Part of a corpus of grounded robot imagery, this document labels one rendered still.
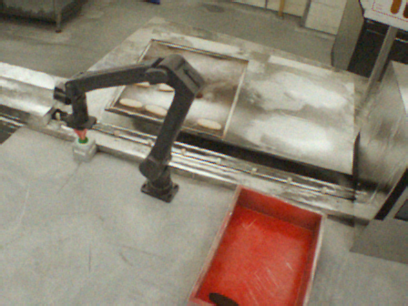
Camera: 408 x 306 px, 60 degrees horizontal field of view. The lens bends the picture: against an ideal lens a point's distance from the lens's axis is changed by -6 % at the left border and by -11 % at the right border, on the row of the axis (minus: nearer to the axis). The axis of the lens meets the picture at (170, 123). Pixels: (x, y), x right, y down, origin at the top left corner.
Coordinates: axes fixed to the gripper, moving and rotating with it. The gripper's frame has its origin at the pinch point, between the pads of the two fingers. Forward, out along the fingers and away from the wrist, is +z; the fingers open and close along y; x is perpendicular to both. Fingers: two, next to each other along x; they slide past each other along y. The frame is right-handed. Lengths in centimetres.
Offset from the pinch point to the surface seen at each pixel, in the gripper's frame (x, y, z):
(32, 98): 12.5, -32.0, -0.7
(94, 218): -25.6, 16.7, 9.5
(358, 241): -9, 105, 3
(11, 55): 163, -181, 91
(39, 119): 4.4, -23.2, 1.9
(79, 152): -3.5, -0.1, 4.6
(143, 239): -27.0, 35.1, 9.6
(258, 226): -9, 70, 9
